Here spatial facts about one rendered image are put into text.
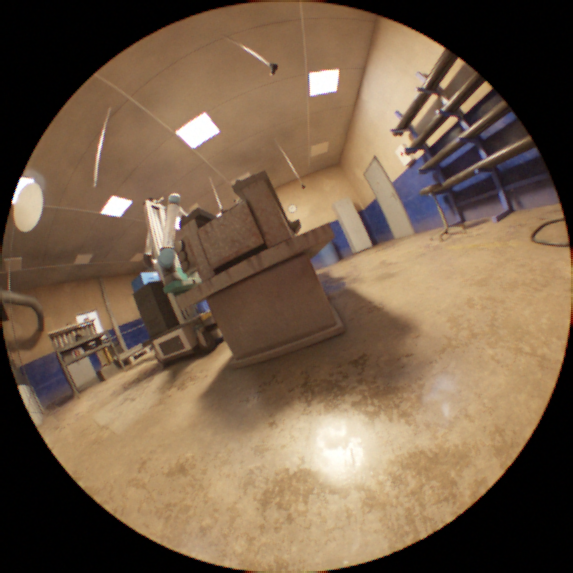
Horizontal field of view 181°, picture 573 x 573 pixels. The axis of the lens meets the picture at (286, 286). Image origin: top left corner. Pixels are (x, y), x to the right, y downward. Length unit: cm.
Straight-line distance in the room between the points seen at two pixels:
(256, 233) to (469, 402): 87
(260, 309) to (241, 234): 35
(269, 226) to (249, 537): 95
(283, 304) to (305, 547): 81
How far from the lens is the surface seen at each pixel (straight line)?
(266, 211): 82
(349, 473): 38
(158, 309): 192
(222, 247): 84
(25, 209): 372
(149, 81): 323
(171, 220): 176
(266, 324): 85
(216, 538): 45
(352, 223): 612
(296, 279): 79
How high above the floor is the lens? 35
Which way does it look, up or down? 4 degrees down
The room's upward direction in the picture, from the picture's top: 24 degrees counter-clockwise
